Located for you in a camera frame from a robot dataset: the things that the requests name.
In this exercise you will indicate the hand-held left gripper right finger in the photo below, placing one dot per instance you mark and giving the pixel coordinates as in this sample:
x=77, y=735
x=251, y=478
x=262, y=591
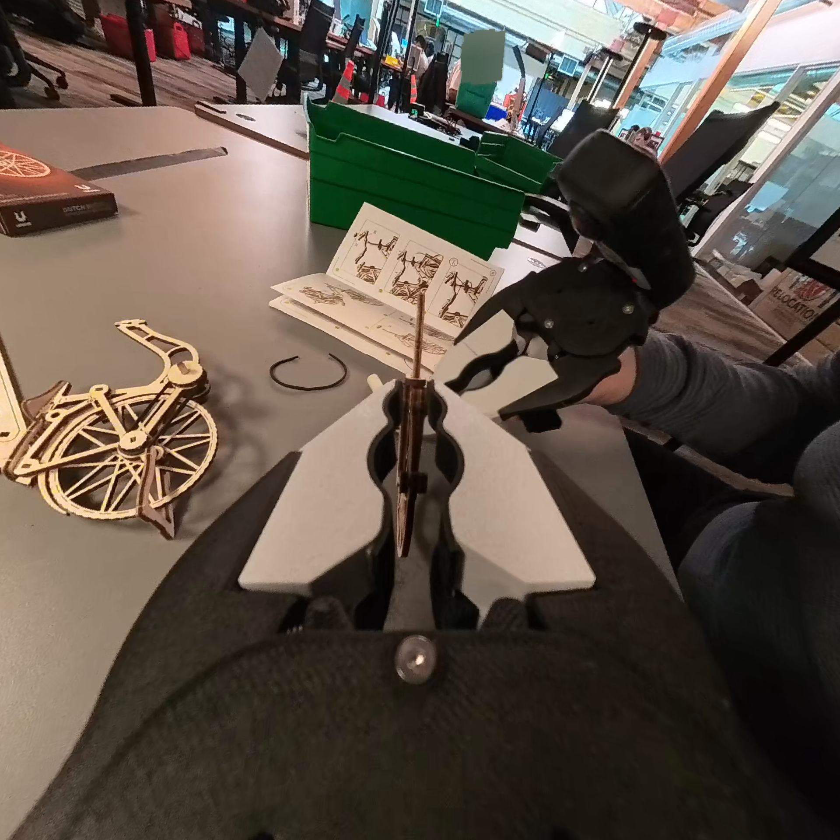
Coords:
x=518, y=518

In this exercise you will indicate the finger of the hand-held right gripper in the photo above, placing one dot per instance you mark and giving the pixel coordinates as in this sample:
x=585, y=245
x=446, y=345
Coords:
x=518, y=384
x=492, y=334

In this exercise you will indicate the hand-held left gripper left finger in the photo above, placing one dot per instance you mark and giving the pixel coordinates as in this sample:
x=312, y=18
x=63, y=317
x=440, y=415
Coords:
x=321, y=512

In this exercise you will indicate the wooden spoked wheel with fork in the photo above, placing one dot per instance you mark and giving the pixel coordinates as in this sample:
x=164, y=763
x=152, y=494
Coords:
x=410, y=459

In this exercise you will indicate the person's right forearm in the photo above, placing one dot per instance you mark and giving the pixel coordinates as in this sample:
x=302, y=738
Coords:
x=715, y=400

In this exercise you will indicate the wooden parts sheet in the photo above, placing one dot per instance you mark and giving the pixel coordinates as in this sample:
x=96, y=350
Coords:
x=8, y=407

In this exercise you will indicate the dark model kit box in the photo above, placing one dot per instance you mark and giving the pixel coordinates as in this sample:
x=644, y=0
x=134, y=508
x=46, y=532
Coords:
x=46, y=190

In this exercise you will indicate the person's right hand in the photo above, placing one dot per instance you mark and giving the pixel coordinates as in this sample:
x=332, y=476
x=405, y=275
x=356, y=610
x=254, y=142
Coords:
x=620, y=384

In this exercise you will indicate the small white cylinder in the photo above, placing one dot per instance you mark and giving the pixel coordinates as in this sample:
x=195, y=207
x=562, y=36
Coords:
x=375, y=382

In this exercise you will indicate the white instruction booklet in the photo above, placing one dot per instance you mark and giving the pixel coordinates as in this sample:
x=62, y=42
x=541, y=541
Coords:
x=367, y=275

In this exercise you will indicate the small green bin stack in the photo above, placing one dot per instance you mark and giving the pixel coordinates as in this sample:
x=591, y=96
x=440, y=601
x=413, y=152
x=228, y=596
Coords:
x=518, y=164

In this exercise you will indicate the green stacked plastic bins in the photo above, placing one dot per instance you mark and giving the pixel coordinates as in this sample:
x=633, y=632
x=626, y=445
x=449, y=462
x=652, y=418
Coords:
x=400, y=177

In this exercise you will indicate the printed cardboard box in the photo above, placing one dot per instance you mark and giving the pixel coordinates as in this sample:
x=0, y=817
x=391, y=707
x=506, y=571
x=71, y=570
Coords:
x=794, y=305

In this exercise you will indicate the person's leg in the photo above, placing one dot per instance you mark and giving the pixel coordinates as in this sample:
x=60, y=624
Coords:
x=774, y=590

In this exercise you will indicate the orange traffic cone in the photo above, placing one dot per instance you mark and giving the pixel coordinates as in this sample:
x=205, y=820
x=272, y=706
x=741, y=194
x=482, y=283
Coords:
x=343, y=85

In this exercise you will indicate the white table with wooden edge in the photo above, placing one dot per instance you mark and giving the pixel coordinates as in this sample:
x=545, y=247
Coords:
x=262, y=124

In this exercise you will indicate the wooden bicycle frame assembly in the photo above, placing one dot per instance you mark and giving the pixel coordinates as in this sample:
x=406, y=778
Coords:
x=124, y=439

